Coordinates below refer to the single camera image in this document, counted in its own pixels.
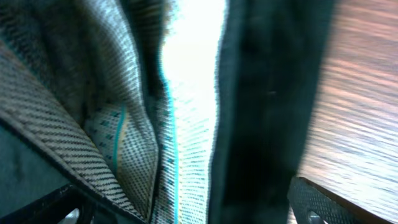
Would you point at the black shorts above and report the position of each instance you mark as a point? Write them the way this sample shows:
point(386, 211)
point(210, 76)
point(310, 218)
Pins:
point(159, 111)

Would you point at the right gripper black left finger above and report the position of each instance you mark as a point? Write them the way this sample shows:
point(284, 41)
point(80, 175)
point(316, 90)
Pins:
point(66, 205)

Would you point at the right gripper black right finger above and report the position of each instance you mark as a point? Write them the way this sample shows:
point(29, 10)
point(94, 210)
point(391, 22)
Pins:
point(312, 203)

